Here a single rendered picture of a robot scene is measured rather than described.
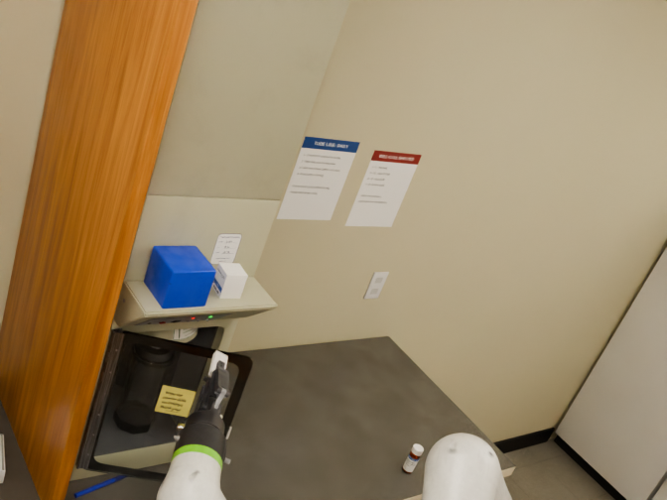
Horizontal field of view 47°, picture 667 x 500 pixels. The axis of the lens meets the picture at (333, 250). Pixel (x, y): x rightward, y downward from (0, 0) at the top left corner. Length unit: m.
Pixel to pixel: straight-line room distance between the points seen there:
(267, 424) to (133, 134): 1.15
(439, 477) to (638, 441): 3.21
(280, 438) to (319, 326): 0.59
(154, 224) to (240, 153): 0.23
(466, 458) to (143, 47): 0.88
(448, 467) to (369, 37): 1.32
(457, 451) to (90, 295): 0.77
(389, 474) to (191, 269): 1.03
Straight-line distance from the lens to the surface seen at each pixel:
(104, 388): 1.80
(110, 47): 1.55
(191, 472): 1.39
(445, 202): 2.78
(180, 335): 1.84
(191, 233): 1.65
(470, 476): 1.29
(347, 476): 2.27
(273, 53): 1.54
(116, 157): 1.49
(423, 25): 2.35
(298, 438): 2.31
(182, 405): 1.82
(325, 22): 1.58
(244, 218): 1.69
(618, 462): 4.53
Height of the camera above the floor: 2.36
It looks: 24 degrees down
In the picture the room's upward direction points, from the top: 22 degrees clockwise
